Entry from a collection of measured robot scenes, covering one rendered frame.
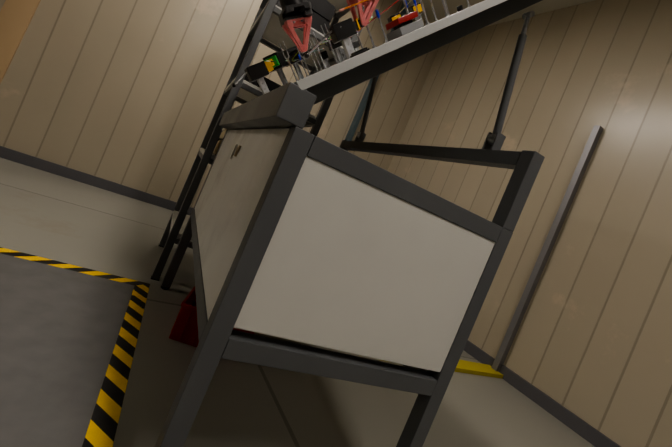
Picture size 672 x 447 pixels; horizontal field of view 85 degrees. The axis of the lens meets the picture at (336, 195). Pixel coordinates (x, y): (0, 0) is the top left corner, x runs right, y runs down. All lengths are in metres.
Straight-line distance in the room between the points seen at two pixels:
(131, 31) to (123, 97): 0.53
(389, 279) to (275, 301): 0.25
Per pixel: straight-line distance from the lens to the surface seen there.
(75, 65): 3.60
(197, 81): 3.61
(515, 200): 0.98
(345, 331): 0.81
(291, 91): 0.66
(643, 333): 2.74
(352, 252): 0.74
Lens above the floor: 0.72
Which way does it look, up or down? level
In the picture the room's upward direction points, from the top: 23 degrees clockwise
